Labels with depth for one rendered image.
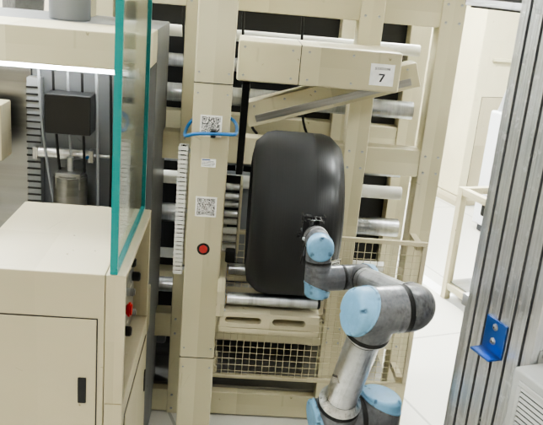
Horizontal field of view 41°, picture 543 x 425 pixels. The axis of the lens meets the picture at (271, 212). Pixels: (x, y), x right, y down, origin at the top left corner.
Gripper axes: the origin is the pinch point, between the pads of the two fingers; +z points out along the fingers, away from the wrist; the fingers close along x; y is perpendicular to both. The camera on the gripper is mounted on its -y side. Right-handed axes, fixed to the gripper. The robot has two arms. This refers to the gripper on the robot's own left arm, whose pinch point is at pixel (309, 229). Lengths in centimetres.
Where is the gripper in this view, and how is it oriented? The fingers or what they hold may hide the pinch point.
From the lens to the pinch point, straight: 240.4
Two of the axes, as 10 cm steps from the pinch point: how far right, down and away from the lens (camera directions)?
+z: -0.5, -1.9, 9.8
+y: 0.8, -9.8, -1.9
